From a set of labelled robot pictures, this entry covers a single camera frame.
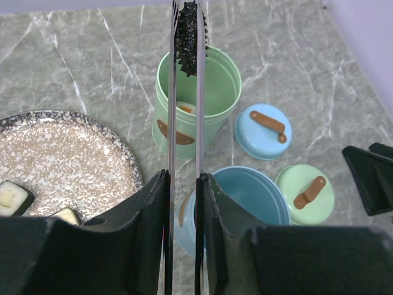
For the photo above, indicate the green cylindrical container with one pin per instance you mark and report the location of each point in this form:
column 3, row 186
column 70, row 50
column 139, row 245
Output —
column 222, row 90

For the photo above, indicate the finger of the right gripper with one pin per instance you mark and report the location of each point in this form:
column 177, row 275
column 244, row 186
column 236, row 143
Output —
column 372, row 174
column 382, row 149

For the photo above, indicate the speckled ceramic plate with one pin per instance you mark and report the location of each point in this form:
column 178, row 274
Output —
column 67, row 160

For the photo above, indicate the blue lid brown handle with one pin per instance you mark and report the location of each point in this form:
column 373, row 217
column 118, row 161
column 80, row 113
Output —
column 263, row 131

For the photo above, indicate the green lid brown handle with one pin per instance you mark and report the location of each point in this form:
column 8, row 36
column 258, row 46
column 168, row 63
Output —
column 309, row 194

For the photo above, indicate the lower white sushi piece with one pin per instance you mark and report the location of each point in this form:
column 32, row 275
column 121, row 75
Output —
column 69, row 215

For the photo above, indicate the blue cylindrical container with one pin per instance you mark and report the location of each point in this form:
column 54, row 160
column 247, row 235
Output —
column 249, row 188

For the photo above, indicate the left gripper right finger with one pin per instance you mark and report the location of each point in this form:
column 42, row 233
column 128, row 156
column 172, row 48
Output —
column 238, row 254

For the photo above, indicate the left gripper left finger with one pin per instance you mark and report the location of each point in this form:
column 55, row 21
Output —
column 116, row 252

